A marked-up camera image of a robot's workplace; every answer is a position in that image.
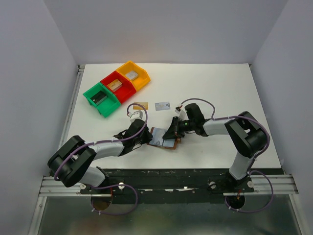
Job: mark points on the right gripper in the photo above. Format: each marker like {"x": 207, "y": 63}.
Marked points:
{"x": 175, "y": 128}

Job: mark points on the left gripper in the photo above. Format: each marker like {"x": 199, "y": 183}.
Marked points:
{"x": 145, "y": 134}

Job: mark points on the brown leather card holder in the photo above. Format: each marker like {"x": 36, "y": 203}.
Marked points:
{"x": 167, "y": 144}

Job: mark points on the silver VIP credit card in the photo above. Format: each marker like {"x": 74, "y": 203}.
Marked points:
{"x": 160, "y": 106}

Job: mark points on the gold credit card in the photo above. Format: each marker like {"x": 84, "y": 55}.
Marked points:
{"x": 140, "y": 105}

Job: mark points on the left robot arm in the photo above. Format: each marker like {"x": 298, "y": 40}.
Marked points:
{"x": 71, "y": 163}

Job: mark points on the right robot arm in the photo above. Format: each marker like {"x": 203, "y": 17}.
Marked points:
{"x": 249, "y": 137}

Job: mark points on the red plastic bin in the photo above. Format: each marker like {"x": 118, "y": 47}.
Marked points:
{"x": 125, "y": 92}

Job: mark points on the gold metal block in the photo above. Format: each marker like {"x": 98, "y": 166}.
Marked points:
{"x": 115, "y": 85}

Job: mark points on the dark metal block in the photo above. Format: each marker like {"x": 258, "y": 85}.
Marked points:
{"x": 99, "y": 97}

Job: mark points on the green plastic bin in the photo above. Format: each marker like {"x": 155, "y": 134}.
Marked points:
{"x": 108, "y": 106}

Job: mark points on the silver metal block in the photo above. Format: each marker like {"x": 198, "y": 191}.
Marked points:
{"x": 132, "y": 75}

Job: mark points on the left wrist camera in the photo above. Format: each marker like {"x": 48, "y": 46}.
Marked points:
{"x": 136, "y": 115}

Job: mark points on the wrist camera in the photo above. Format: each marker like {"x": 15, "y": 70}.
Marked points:
{"x": 136, "y": 115}
{"x": 180, "y": 112}

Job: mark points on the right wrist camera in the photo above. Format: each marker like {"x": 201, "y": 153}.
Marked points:
{"x": 180, "y": 112}

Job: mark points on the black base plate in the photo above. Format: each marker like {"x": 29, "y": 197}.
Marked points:
{"x": 168, "y": 186}

